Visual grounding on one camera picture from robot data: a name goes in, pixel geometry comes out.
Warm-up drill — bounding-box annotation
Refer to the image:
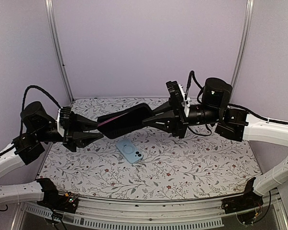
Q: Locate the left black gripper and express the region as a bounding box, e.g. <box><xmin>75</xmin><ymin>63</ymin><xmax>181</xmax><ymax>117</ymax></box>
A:
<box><xmin>36</xmin><ymin>110</ymin><xmax>105</xmax><ymax>151</ymax></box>

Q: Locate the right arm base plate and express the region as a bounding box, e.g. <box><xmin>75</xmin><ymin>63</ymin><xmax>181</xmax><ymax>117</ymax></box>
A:
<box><xmin>221</xmin><ymin>192</ymin><xmax>264</xmax><ymax>214</ymax></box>

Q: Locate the black phone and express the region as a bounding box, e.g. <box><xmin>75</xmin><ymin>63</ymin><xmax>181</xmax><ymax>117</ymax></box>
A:
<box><xmin>97</xmin><ymin>103</ymin><xmax>154</xmax><ymax>139</ymax></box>

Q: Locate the camera cable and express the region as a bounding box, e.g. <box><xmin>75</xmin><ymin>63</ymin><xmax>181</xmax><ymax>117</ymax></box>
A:
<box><xmin>185</xmin><ymin>70</ymin><xmax>204</xmax><ymax>95</ymax></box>
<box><xmin>20</xmin><ymin>85</ymin><xmax>63</xmax><ymax>111</ymax></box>

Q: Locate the right camera cable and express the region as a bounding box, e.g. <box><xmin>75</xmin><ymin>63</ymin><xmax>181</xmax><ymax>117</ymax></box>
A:
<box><xmin>185</xmin><ymin>70</ymin><xmax>204</xmax><ymax>95</ymax></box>

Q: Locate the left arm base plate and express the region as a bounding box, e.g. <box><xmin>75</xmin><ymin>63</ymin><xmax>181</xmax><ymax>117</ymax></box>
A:
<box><xmin>36</xmin><ymin>192</ymin><xmax>79</xmax><ymax>214</ymax></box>

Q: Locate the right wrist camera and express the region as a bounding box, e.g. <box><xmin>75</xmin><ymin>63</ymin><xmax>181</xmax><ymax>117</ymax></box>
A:
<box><xmin>166</xmin><ymin>81</ymin><xmax>184</xmax><ymax>109</ymax></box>

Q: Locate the right aluminium frame post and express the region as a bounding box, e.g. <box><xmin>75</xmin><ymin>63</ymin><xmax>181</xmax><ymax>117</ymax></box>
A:
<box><xmin>231</xmin><ymin>0</ymin><xmax>254</xmax><ymax>88</ymax></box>

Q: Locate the left camera cable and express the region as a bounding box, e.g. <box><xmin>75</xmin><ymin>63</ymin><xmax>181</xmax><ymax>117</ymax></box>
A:
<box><xmin>20</xmin><ymin>85</ymin><xmax>63</xmax><ymax>111</ymax></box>

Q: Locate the floral patterned table mat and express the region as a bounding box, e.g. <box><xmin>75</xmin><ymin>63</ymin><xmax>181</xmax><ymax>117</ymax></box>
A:
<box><xmin>39</xmin><ymin>97</ymin><xmax>262</xmax><ymax>201</ymax></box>

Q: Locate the aluminium frame post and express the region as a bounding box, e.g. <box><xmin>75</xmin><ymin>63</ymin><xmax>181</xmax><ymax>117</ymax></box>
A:
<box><xmin>231</xmin><ymin>0</ymin><xmax>254</xmax><ymax>88</ymax></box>
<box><xmin>45</xmin><ymin>0</ymin><xmax>74</xmax><ymax>103</ymax></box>

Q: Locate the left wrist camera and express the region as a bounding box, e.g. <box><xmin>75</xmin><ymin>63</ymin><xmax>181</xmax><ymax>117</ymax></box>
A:
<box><xmin>59</xmin><ymin>106</ymin><xmax>72</xmax><ymax>127</ymax></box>

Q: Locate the front aluminium rail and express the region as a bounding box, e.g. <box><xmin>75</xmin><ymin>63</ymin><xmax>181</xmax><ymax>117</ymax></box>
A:
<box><xmin>12</xmin><ymin>189</ymin><xmax>288</xmax><ymax>230</ymax></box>

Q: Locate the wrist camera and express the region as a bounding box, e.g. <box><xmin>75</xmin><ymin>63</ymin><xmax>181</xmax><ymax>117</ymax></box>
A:
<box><xmin>59</xmin><ymin>106</ymin><xmax>72</xmax><ymax>127</ymax></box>
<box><xmin>166</xmin><ymin>81</ymin><xmax>184</xmax><ymax>109</ymax></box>

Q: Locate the light blue phone case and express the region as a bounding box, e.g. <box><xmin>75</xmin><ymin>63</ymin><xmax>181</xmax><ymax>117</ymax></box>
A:
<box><xmin>116</xmin><ymin>139</ymin><xmax>144</xmax><ymax>164</ymax></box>

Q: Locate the left aluminium frame post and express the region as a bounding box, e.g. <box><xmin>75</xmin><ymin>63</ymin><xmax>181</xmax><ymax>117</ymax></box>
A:
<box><xmin>45</xmin><ymin>0</ymin><xmax>74</xmax><ymax>103</ymax></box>

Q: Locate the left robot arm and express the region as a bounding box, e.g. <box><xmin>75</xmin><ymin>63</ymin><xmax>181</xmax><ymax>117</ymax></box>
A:
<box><xmin>0</xmin><ymin>101</ymin><xmax>103</xmax><ymax>213</ymax></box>

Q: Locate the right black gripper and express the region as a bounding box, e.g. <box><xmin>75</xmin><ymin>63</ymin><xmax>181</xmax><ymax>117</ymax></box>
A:
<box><xmin>142</xmin><ymin>97</ymin><xmax>221</xmax><ymax>139</ymax></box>

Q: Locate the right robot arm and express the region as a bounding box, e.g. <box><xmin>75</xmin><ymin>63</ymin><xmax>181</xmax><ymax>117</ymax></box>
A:
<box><xmin>143</xmin><ymin>78</ymin><xmax>288</xmax><ymax>209</ymax></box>

